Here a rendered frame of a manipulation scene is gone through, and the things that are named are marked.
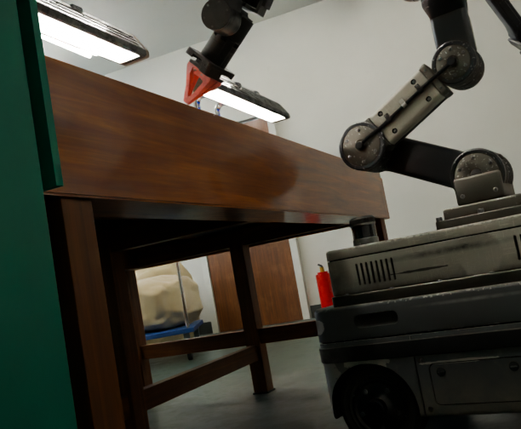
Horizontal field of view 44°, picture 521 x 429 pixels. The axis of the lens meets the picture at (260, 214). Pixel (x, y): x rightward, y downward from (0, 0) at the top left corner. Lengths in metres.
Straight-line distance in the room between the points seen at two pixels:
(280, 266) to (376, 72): 2.06
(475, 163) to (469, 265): 0.28
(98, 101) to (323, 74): 5.47
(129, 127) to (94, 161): 0.11
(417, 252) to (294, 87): 5.03
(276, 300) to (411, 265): 4.85
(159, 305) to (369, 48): 3.23
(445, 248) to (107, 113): 0.82
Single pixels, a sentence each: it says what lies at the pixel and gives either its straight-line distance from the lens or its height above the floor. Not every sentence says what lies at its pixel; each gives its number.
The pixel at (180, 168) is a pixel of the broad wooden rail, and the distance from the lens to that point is 1.08.
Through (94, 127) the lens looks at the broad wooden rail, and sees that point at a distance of 0.91.
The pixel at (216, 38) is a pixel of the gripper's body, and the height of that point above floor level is 0.91.
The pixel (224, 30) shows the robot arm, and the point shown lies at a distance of 1.21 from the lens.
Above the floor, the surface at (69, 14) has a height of 1.06.
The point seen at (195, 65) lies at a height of 0.87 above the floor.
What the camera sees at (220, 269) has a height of 0.62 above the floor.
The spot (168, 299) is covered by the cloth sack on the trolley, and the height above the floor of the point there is 0.42.
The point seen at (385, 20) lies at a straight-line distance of 6.33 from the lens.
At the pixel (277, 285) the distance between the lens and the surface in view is 6.27.
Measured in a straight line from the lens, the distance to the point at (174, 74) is 7.01.
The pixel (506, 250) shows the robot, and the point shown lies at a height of 0.41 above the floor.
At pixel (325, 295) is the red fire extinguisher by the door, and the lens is 5.96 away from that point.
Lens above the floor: 0.43
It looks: 6 degrees up
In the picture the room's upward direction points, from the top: 10 degrees counter-clockwise
